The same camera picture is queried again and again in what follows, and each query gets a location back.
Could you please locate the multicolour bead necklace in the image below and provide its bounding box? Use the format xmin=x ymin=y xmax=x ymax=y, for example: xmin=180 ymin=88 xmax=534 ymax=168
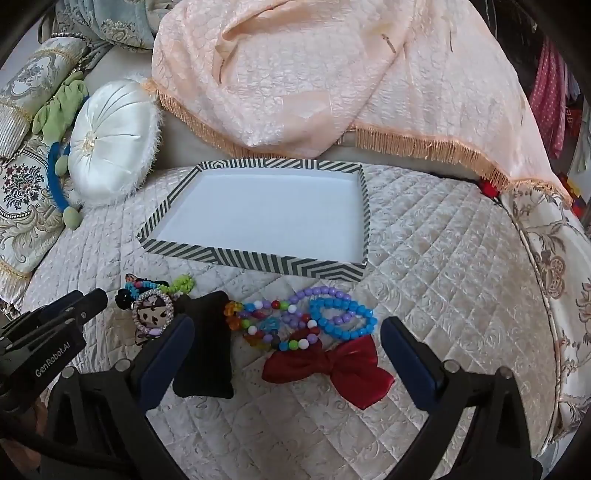
xmin=240 ymin=300 xmax=324 ymax=354

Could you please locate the green bead bracelet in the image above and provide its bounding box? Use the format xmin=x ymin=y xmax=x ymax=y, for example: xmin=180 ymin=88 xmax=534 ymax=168
xmin=166 ymin=274 xmax=195 ymax=298

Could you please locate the rhinestone cartoon hair clip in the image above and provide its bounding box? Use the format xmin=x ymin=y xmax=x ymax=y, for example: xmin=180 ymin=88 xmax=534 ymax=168
xmin=131 ymin=290 xmax=177 ymax=337

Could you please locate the striped cardboard tray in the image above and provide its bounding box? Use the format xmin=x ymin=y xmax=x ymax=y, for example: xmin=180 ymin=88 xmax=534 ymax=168
xmin=136 ymin=158 xmax=370 ymax=282

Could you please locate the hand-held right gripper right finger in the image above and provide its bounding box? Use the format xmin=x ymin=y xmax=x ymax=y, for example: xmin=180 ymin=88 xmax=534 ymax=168
xmin=379 ymin=316 xmax=546 ymax=480

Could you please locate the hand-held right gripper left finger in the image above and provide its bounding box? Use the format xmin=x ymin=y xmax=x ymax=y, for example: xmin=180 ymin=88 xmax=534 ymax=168
xmin=28 ymin=315 xmax=195 ymax=480

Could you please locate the green plush toy blue band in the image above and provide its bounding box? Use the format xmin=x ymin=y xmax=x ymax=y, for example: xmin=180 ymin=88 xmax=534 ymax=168
xmin=31 ymin=73 xmax=93 ymax=232

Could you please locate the ornate bolster pillow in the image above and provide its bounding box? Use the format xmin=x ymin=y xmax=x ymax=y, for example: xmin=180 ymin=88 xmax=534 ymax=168
xmin=0 ymin=37 xmax=88 ymax=158

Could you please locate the red satin bow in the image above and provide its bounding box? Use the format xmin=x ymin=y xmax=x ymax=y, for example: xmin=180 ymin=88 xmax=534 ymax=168
xmin=262 ymin=335 xmax=395 ymax=410

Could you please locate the white round satin cushion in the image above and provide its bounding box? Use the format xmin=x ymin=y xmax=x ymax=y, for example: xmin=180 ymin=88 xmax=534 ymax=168
xmin=67 ymin=78 xmax=164 ymax=208

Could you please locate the peach fringed blanket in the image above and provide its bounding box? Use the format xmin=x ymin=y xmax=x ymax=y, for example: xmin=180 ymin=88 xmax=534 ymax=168
xmin=150 ymin=0 xmax=573 ymax=204

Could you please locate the pink dotted garment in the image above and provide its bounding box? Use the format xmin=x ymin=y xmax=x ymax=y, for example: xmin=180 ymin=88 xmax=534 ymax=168
xmin=529 ymin=37 xmax=571 ymax=158

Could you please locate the purple bead bracelet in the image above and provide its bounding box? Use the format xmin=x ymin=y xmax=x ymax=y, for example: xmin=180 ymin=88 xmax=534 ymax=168
xmin=245 ymin=285 xmax=352 ymax=326

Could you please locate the blue-grey ornate pillow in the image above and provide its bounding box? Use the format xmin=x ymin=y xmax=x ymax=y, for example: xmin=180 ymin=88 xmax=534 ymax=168
xmin=55 ymin=0 xmax=176 ymax=51

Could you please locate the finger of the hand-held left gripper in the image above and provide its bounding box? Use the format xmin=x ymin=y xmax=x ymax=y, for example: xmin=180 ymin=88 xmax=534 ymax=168
xmin=69 ymin=289 xmax=110 ymax=325
xmin=34 ymin=291 xmax=86 ymax=325

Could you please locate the cream quilted bedspread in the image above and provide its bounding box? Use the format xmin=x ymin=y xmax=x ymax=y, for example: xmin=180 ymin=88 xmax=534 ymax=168
xmin=18 ymin=161 xmax=561 ymax=480

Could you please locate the floral embroidered cushion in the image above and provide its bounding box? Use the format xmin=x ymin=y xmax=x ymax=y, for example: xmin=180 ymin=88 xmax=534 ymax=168
xmin=0 ymin=134 xmax=70 ymax=305

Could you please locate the blue round bead bracelet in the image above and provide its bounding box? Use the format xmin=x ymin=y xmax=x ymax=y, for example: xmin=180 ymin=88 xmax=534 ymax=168
xmin=308 ymin=298 xmax=377 ymax=342

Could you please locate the floral brocade bed cover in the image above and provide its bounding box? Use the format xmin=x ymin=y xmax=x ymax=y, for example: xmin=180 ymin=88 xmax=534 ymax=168
xmin=501 ymin=185 xmax=591 ymax=462

